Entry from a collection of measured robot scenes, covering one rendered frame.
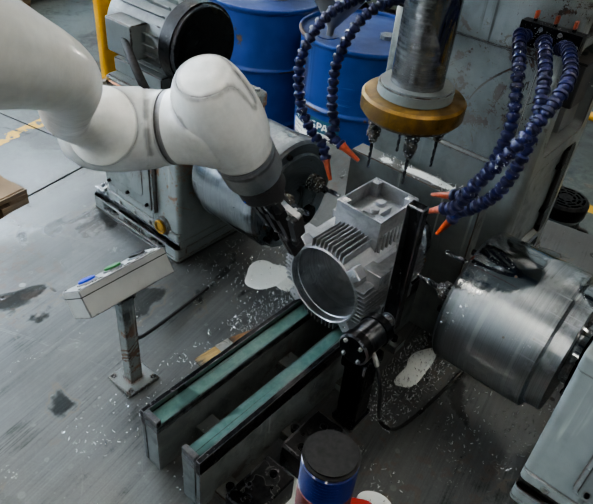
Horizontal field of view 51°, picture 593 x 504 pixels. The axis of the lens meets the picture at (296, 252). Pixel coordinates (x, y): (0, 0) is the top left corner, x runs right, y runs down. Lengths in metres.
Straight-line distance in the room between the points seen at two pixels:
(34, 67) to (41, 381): 0.91
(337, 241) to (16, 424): 0.66
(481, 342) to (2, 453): 0.82
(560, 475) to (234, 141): 0.72
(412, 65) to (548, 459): 0.66
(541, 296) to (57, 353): 0.91
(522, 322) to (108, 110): 0.67
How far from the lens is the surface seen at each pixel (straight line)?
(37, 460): 1.19
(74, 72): 0.51
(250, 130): 0.80
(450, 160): 1.33
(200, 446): 1.02
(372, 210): 1.14
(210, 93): 0.76
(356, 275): 1.07
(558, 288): 1.04
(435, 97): 1.06
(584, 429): 1.03
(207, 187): 1.32
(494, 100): 1.26
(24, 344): 1.38
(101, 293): 1.05
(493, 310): 1.02
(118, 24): 1.42
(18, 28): 0.44
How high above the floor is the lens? 1.76
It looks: 38 degrees down
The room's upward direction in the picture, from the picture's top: 6 degrees clockwise
